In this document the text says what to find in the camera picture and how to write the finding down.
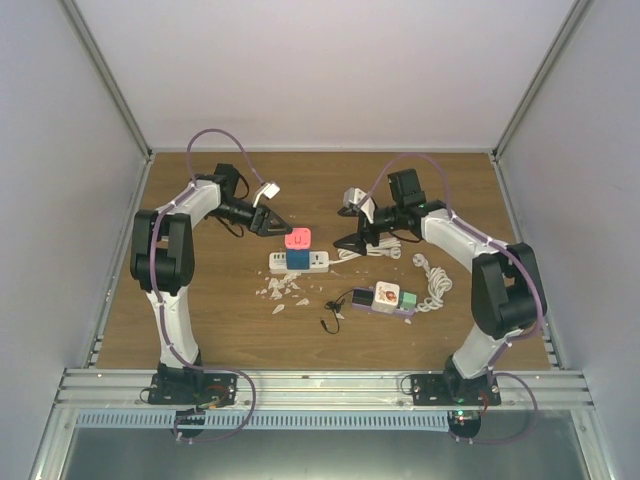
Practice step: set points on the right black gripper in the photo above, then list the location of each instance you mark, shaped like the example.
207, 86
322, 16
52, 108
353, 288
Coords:
357, 238

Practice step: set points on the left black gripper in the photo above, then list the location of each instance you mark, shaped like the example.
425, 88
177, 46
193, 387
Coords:
261, 223

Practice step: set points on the pink cube plug adapter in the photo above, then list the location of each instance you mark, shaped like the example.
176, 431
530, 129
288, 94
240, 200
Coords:
299, 238

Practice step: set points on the white USB power strip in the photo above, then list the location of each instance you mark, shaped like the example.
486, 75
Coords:
319, 263

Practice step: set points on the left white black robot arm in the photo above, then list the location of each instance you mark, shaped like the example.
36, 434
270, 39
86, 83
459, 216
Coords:
163, 255

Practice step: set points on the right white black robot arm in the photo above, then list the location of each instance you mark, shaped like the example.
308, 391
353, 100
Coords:
507, 297

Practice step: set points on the blue cube plug adapter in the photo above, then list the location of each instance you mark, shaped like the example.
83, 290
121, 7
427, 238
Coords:
298, 259

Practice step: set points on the black plug adapter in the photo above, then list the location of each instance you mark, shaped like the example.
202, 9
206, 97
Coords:
362, 297

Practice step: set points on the white cartoon cube adapter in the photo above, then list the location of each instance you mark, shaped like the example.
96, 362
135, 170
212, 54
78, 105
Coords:
386, 297

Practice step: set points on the green cube adapter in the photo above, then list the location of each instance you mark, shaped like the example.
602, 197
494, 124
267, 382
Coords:
407, 300

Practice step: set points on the purple power strip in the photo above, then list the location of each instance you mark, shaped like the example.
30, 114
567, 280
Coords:
405, 313

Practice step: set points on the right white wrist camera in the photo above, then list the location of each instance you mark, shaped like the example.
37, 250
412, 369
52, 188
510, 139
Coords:
359, 201

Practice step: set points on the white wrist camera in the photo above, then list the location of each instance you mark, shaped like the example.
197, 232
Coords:
359, 201
268, 190

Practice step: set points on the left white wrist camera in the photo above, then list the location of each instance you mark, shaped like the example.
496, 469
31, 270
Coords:
268, 190

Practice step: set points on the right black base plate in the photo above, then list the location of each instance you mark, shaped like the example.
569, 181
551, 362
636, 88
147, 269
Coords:
444, 389

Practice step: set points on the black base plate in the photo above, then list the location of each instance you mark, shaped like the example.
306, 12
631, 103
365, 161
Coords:
201, 389
444, 389

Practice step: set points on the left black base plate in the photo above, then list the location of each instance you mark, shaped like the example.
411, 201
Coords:
201, 389

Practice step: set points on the left aluminium corner post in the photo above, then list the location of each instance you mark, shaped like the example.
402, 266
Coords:
87, 40

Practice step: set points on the aluminium corner post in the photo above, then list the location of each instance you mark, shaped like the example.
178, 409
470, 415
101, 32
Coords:
567, 29
87, 40

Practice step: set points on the aluminium front rail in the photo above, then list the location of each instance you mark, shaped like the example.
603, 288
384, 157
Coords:
287, 390

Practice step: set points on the grey slotted cable duct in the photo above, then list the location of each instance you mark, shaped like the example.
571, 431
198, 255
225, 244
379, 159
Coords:
277, 420

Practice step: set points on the right aluminium corner post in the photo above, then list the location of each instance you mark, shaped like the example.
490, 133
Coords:
567, 29

